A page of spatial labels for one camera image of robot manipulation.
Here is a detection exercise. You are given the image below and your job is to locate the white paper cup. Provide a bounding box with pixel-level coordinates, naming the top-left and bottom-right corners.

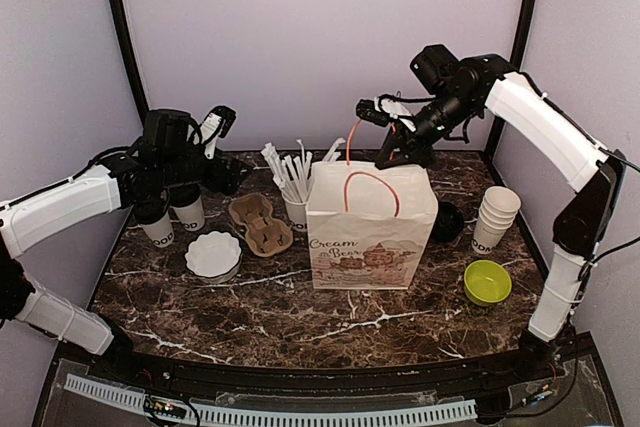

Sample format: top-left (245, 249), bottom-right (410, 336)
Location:
top-left (172, 197), bottom-right (205, 232)
top-left (139, 213), bottom-right (175, 248)

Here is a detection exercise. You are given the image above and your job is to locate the stack of black lids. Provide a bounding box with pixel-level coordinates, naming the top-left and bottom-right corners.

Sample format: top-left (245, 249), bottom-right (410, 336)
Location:
top-left (431, 201), bottom-right (465, 243)

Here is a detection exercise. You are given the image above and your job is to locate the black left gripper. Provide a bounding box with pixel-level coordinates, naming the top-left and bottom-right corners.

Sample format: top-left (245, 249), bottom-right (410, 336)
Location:
top-left (158, 138), bottom-right (252, 195)

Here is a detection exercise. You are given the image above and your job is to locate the green bowl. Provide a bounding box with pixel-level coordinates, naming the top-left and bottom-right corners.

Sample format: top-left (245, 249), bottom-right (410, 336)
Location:
top-left (464, 260), bottom-right (512, 307)

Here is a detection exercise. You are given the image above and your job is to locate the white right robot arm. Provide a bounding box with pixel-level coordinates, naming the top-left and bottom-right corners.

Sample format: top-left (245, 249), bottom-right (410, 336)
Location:
top-left (357, 44), bottom-right (633, 343)

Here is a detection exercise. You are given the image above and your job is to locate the black frame post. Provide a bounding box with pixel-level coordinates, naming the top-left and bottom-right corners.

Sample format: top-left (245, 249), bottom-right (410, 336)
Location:
top-left (484, 0), bottom-right (536, 161)
top-left (108, 0), bottom-right (149, 122)

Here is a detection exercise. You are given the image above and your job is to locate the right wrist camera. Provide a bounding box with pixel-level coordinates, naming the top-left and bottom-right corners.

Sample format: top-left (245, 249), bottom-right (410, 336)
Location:
top-left (355, 95), bottom-right (416, 132)

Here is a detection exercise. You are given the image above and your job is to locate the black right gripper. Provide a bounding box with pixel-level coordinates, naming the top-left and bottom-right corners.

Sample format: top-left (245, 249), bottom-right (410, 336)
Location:
top-left (374, 89), bottom-right (478, 168)

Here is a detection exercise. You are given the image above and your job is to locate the bundle of wrapped straws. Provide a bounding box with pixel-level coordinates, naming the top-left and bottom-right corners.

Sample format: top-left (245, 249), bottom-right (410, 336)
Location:
top-left (260, 139), bottom-right (314, 204)

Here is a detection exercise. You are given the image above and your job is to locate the right black frame post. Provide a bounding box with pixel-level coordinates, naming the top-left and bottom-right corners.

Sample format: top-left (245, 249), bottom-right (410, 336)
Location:
top-left (484, 0), bottom-right (536, 161)

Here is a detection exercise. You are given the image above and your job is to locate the white paper bag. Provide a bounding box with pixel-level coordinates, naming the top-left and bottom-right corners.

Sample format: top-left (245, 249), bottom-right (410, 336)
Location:
top-left (305, 138), bottom-right (438, 290)

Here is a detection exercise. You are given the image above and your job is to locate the black cup lid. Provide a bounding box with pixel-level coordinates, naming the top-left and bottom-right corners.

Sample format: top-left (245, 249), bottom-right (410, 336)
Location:
top-left (169, 184), bottom-right (201, 208)
top-left (133, 199), bottom-right (168, 225)

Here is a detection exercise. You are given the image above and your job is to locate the white fluted dish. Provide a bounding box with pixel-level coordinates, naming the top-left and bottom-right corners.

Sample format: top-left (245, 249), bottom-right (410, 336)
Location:
top-left (185, 231), bottom-right (242, 284)

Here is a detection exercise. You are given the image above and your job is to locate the stack of white paper cups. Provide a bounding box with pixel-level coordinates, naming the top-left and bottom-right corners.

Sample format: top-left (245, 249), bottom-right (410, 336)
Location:
top-left (471, 186), bottom-right (521, 255)

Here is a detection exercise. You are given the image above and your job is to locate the white cable duct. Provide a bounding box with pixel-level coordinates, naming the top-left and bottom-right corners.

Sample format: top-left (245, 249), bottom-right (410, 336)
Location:
top-left (63, 374), bottom-right (477, 426)

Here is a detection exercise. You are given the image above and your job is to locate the left black frame post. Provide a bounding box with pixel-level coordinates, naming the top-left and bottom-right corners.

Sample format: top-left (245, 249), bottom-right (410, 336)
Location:
top-left (108, 0), bottom-right (149, 122)

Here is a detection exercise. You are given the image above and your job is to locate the cardboard cup carrier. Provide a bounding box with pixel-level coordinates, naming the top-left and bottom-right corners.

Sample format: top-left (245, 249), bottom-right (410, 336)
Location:
top-left (228, 193), bottom-right (294, 258)

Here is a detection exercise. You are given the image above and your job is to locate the paper cup holding straws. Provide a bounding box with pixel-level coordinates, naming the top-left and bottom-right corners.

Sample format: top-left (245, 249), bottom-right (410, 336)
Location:
top-left (281, 191), bottom-right (307, 232)

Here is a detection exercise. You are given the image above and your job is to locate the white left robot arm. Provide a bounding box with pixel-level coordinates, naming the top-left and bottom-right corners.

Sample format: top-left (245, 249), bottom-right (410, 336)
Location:
top-left (1, 106), bottom-right (249, 383)

